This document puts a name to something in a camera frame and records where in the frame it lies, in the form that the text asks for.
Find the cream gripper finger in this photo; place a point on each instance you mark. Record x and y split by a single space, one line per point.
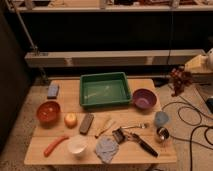
200 64

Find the dark red grape bunch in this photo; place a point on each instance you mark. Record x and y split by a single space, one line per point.
181 79

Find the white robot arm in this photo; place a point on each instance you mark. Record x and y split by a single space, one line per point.
209 53

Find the light blue cup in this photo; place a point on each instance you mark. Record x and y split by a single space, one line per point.
161 118

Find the metal cup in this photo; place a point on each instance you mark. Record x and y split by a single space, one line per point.
162 134

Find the white plastic cup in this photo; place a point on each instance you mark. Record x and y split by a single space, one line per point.
77 146

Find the purple bowl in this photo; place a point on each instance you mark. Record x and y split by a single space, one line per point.
144 98

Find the metal spoon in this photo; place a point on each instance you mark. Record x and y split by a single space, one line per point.
141 126

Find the green plastic tray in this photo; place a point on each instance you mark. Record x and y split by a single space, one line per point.
104 89

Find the small dark metal scraper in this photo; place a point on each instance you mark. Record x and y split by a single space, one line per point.
118 136

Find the wooden spatula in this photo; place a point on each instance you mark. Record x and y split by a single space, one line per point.
104 125

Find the grey brown block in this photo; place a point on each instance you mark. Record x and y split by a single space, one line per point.
86 123

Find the blue grey cloth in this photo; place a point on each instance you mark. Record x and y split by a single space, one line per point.
106 148

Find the metal shelf rack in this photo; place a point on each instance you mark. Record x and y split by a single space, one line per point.
134 42

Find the yellow apple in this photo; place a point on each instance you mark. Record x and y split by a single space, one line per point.
70 120

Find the blue sponge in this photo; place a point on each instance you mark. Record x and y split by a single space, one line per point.
53 90

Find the red bowl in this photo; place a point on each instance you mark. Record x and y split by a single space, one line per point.
48 112

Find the orange carrot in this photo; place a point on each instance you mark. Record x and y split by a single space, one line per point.
49 149

